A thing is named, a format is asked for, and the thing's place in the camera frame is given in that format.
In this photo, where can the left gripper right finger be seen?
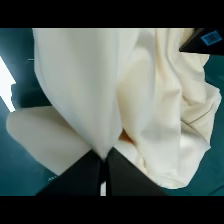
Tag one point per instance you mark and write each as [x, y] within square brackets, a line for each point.
[128, 178]

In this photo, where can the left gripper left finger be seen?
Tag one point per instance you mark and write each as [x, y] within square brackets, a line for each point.
[80, 176]

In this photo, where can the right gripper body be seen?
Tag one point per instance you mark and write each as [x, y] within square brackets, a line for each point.
[203, 41]

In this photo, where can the cream shirt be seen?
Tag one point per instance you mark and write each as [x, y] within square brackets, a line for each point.
[100, 93]

